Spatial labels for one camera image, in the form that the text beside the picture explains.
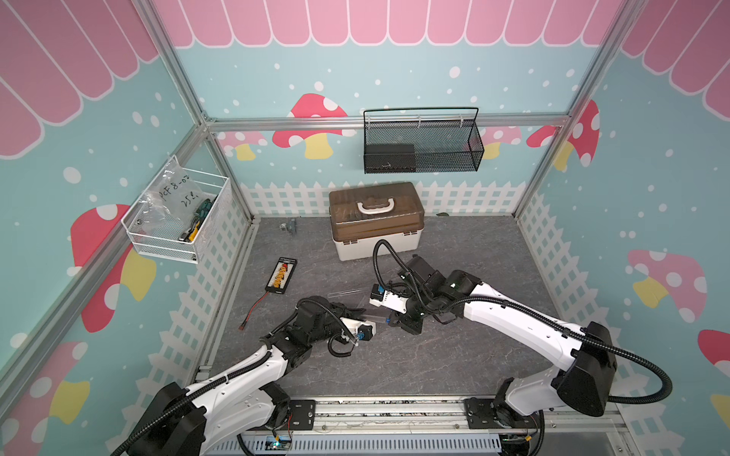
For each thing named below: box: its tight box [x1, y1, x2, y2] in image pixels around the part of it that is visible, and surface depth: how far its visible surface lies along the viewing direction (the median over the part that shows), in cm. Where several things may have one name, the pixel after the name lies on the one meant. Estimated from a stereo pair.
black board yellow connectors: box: [264, 256, 298, 295], surface depth 102 cm
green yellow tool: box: [178, 194, 219, 243], surface depth 75 cm
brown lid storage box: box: [328, 181, 425, 262], surface depth 98 cm
